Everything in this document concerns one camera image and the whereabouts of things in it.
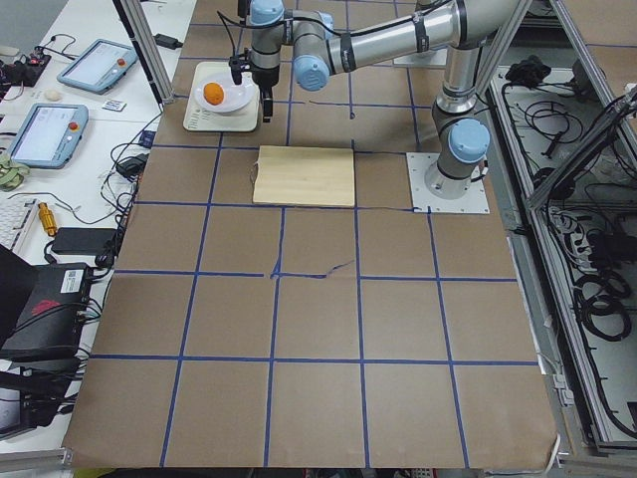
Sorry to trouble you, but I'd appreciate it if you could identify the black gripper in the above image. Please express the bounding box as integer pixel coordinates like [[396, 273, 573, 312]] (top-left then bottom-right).
[[250, 47, 279, 122]]

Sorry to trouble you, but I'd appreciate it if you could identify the white round plate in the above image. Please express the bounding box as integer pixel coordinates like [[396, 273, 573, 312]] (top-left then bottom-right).
[[194, 73, 255, 114]]

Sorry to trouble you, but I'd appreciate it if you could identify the orange fruit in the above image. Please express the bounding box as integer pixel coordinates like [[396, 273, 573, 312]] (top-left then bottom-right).
[[202, 82, 225, 106]]

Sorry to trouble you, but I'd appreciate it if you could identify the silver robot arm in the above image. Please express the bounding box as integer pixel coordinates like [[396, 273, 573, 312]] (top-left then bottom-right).
[[245, 1, 518, 146]]

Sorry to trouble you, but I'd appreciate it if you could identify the cream bear tray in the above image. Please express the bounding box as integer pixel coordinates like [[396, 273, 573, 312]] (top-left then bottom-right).
[[183, 62, 259, 132]]

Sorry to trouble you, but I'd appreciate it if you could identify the bamboo cutting board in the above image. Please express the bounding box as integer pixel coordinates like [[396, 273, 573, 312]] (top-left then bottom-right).
[[253, 145, 355, 207]]

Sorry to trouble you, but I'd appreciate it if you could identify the black power adapter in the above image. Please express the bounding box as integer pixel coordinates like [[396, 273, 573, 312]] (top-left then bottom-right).
[[153, 33, 183, 50]]

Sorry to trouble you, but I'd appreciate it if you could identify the small card box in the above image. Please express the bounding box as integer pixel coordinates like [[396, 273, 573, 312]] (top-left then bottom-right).
[[103, 100, 126, 112]]

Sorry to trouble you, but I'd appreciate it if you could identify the far blue teach pendant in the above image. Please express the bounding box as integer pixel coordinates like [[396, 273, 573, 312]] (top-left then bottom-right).
[[57, 39, 138, 94]]

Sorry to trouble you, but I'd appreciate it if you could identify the blue teach pendant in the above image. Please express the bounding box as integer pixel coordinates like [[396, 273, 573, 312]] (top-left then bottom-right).
[[8, 104, 89, 169], [57, 39, 138, 94]]

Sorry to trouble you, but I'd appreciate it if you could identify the small egg shaped object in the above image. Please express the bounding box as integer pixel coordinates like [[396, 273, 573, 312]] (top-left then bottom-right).
[[44, 90, 62, 102]]

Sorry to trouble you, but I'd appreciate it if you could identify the near blue teach pendant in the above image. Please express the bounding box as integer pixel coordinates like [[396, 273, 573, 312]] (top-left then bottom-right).
[[8, 104, 89, 169]]

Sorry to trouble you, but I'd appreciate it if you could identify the black flat power brick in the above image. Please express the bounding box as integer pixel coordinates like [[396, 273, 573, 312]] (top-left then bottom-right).
[[51, 227, 115, 255]]

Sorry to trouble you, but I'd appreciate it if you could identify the gold cylinder tool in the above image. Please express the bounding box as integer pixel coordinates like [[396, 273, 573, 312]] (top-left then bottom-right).
[[38, 202, 58, 238]]

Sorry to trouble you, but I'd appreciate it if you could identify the white keyboard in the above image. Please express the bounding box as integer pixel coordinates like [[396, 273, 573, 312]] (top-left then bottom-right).
[[1, 198, 38, 253]]

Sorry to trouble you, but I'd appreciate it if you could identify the black computer box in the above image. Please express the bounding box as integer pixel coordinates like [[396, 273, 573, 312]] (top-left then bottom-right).
[[1, 261, 92, 362]]

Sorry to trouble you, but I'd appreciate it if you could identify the aluminium frame post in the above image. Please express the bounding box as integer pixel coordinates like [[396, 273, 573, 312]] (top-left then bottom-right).
[[112, 0, 174, 106]]

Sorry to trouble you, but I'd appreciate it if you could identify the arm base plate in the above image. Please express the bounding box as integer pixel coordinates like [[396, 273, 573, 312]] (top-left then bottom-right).
[[406, 152, 490, 214]]

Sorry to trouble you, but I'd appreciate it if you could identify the green strap bundle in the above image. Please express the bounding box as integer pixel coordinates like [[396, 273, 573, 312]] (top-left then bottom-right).
[[0, 151, 31, 193]]

